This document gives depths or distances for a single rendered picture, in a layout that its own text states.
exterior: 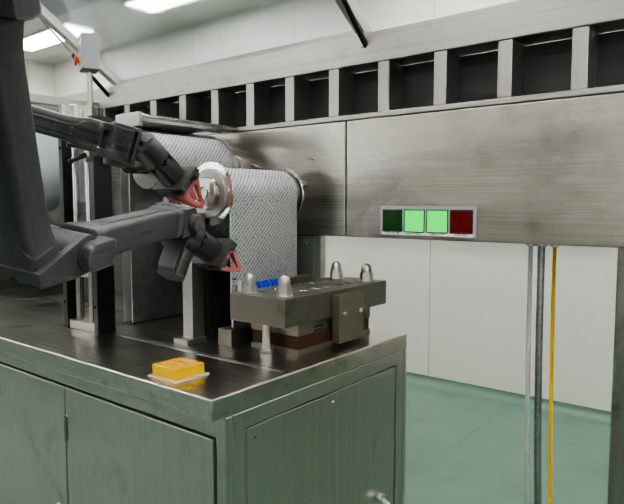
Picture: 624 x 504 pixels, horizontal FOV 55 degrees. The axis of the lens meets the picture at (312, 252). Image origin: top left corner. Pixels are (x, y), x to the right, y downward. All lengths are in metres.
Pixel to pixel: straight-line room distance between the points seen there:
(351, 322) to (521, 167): 0.51
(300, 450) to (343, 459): 0.17
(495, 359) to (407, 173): 2.64
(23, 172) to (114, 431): 0.72
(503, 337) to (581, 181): 2.68
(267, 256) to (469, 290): 2.63
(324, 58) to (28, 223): 1.06
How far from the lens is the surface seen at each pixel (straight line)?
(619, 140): 1.31
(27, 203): 0.77
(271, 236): 1.47
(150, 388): 1.16
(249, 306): 1.29
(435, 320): 4.10
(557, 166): 1.33
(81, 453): 1.48
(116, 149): 1.24
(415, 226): 1.45
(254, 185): 1.43
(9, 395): 1.73
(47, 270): 0.80
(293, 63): 1.72
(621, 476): 1.58
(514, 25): 1.42
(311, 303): 1.29
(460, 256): 3.97
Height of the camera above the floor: 1.23
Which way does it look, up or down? 5 degrees down
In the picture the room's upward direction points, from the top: straight up
